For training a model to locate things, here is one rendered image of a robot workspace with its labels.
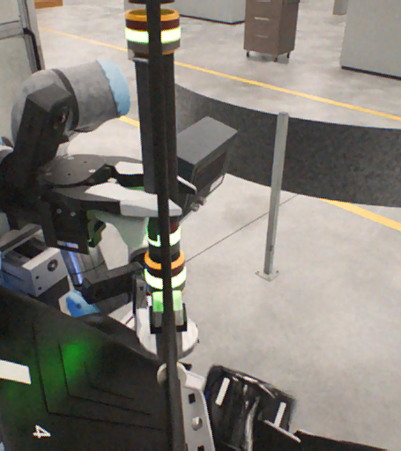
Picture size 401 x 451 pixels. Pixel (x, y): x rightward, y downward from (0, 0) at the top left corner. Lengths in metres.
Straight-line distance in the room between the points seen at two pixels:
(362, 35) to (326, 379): 5.42
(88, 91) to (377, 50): 6.19
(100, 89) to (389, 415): 1.79
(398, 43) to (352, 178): 4.55
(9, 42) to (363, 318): 2.27
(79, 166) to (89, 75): 0.46
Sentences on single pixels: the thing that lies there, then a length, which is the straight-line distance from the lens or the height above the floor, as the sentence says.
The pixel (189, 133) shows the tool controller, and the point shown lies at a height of 1.25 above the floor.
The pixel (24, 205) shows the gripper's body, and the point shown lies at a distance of 0.55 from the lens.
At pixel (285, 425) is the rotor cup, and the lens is 0.62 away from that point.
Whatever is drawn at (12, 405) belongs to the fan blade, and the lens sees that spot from 0.38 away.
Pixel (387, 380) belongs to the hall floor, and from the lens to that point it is 2.37.
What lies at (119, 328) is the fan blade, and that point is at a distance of 0.79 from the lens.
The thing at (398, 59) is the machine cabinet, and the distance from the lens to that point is 6.84.
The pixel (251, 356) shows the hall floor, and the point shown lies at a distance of 2.32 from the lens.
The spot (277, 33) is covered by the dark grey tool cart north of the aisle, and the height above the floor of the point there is 0.42.
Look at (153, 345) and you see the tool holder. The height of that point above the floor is 1.31.
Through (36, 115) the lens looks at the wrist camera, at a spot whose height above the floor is 1.57.
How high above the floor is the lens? 1.72
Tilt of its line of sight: 32 degrees down
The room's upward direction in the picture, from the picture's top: straight up
